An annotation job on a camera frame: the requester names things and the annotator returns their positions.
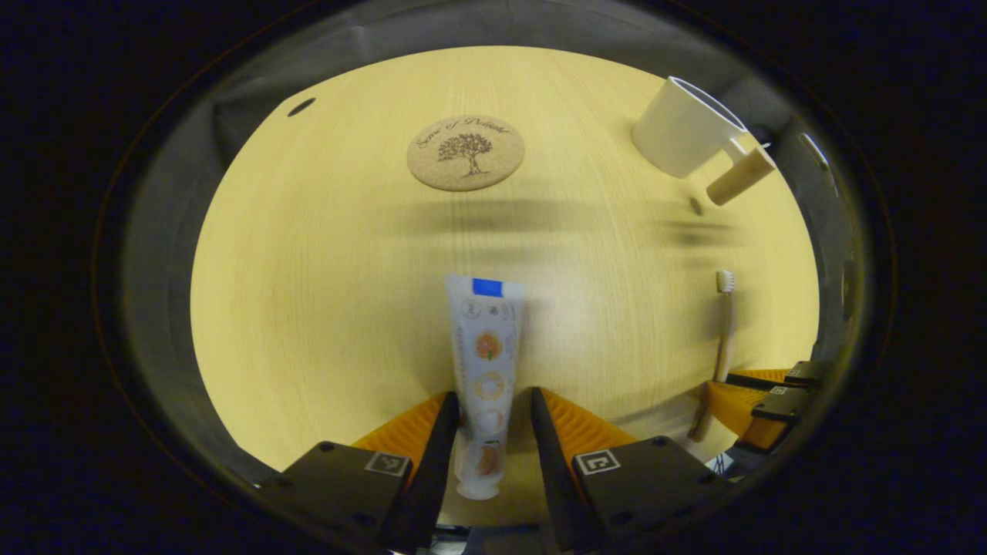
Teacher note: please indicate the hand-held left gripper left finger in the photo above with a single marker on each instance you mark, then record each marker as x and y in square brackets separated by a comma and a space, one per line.
[432, 478]

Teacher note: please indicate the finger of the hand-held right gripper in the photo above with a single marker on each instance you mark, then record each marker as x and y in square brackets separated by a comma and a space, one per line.
[802, 374]
[740, 408]

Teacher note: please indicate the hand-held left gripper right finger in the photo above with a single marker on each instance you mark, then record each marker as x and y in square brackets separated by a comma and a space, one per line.
[557, 486]

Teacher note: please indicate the wooden toothbrush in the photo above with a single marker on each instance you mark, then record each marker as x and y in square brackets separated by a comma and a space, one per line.
[723, 347]

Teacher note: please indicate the white toothpaste tube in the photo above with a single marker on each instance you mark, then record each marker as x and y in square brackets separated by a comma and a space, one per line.
[486, 362]

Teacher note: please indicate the round cork coaster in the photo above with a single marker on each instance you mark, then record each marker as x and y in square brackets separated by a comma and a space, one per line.
[466, 154]

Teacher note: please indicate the light wooden desktop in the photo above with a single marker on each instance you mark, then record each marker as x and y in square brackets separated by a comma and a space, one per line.
[347, 270]

